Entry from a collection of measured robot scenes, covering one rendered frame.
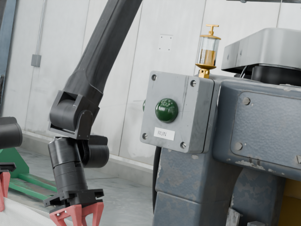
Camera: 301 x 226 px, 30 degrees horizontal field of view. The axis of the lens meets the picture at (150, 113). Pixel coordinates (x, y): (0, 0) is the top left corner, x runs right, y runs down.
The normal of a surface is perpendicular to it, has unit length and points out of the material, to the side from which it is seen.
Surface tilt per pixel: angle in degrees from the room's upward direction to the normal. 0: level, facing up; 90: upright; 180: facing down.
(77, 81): 69
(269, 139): 90
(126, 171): 90
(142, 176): 90
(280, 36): 90
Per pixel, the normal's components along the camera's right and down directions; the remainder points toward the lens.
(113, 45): 0.75, 0.17
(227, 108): -0.61, -0.06
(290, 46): -0.21, 0.02
